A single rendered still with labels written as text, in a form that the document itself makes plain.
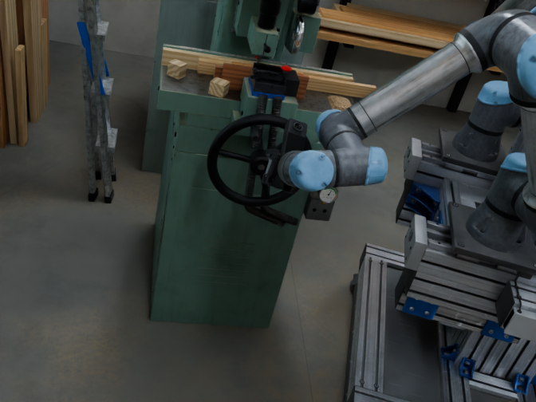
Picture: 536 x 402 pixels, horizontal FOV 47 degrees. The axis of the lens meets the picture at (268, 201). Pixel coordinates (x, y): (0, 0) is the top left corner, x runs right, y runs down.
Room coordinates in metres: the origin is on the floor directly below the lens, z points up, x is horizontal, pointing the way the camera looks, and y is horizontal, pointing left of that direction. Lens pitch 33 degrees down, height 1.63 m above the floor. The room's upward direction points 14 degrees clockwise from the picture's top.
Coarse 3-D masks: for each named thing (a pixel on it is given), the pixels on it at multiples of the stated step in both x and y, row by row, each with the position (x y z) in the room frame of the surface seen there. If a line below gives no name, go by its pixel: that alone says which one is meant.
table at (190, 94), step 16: (160, 80) 1.61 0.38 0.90; (176, 80) 1.64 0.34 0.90; (192, 80) 1.67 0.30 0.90; (208, 80) 1.69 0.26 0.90; (160, 96) 1.55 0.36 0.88; (176, 96) 1.56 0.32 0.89; (192, 96) 1.57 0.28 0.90; (208, 96) 1.59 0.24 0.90; (320, 96) 1.79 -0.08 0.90; (192, 112) 1.57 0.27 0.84; (208, 112) 1.58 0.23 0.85; (224, 112) 1.60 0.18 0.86; (304, 112) 1.65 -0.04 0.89; (320, 112) 1.67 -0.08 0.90
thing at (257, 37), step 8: (256, 24) 1.79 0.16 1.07; (248, 32) 1.84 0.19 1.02; (256, 32) 1.72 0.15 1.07; (264, 32) 1.73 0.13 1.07; (272, 32) 1.75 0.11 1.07; (248, 40) 1.82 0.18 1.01; (256, 40) 1.72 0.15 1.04; (264, 40) 1.73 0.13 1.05; (272, 40) 1.74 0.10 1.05; (256, 48) 1.73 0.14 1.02; (272, 48) 1.74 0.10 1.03; (272, 56) 1.74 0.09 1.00
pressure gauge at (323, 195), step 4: (324, 188) 1.62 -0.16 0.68; (328, 188) 1.63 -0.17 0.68; (332, 188) 1.63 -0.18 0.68; (336, 188) 1.63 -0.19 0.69; (320, 192) 1.62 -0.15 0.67; (324, 192) 1.62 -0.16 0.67; (328, 192) 1.63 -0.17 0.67; (332, 192) 1.63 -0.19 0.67; (336, 192) 1.63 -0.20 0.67; (320, 196) 1.62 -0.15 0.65; (324, 196) 1.62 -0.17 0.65; (328, 196) 1.63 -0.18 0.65; (332, 196) 1.63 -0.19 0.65; (336, 196) 1.63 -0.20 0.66; (324, 200) 1.63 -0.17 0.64; (328, 200) 1.63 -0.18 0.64; (332, 200) 1.63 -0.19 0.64
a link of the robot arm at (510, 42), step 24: (504, 24) 1.22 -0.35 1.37; (528, 24) 1.18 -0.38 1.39; (504, 48) 1.17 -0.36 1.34; (528, 48) 1.12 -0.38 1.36; (504, 72) 1.18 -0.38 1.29; (528, 72) 1.10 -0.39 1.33; (528, 96) 1.13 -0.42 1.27; (528, 120) 1.16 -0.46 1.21; (528, 144) 1.18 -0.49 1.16; (528, 168) 1.21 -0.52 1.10; (528, 192) 1.23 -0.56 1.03; (528, 216) 1.22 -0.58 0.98
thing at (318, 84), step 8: (200, 64) 1.73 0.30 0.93; (208, 64) 1.73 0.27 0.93; (216, 64) 1.74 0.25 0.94; (200, 72) 1.73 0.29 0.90; (208, 72) 1.73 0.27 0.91; (312, 80) 1.82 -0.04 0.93; (320, 80) 1.82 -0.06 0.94; (328, 80) 1.83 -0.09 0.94; (336, 80) 1.85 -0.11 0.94; (312, 88) 1.82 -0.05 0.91; (320, 88) 1.82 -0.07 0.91; (328, 88) 1.83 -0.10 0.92; (336, 88) 1.84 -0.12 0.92; (344, 88) 1.84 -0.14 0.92; (352, 88) 1.85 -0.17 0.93; (360, 88) 1.86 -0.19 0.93; (368, 88) 1.86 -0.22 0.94; (376, 88) 1.87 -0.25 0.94; (352, 96) 1.85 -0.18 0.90; (360, 96) 1.86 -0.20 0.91
